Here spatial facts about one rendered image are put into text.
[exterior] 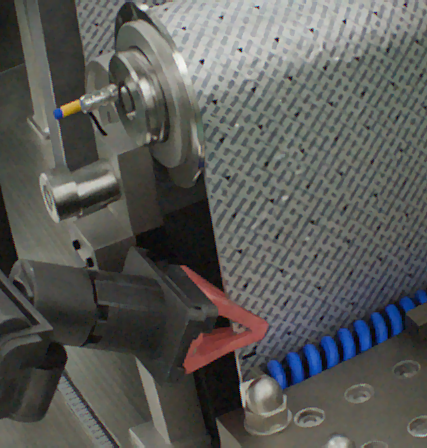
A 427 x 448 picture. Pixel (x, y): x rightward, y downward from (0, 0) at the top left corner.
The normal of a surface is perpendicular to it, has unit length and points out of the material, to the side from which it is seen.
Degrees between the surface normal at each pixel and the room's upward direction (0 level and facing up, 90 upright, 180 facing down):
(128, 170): 90
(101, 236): 0
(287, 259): 90
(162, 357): 60
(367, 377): 0
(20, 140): 0
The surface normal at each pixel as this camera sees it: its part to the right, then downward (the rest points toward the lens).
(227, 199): 0.44, 0.42
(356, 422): -0.14, -0.84
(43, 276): 0.46, -0.67
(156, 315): 0.54, -0.13
